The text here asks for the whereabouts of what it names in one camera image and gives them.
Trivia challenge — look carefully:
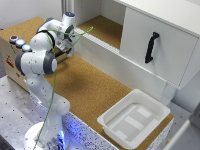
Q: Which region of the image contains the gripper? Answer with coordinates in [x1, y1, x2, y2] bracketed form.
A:
[56, 30, 75, 51]

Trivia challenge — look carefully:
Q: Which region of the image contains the green button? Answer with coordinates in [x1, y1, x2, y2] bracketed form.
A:
[21, 43, 33, 54]

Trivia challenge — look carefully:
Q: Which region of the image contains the blue button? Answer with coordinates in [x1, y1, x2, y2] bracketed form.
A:
[15, 38, 27, 48]

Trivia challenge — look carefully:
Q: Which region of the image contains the red button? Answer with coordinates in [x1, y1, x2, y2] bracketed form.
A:
[9, 34, 19, 45]

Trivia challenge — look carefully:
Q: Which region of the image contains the white cabinet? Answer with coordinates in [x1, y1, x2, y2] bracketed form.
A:
[61, 0, 200, 108]

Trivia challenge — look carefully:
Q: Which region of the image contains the wooden drawer box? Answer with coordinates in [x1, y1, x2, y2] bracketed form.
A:
[0, 16, 75, 93]

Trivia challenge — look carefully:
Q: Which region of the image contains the white sliding door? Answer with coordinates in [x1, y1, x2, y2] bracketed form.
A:
[118, 6, 200, 89]

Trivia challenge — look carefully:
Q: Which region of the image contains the white plastic box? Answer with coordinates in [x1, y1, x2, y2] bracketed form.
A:
[96, 88, 172, 150]

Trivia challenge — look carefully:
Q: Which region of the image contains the black drawer handle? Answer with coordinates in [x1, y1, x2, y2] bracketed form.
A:
[53, 48, 74, 58]

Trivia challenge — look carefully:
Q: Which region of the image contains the green cable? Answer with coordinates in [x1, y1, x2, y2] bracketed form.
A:
[32, 26, 95, 150]

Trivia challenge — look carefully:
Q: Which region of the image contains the black door handle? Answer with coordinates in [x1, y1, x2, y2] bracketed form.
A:
[144, 31, 161, 65]

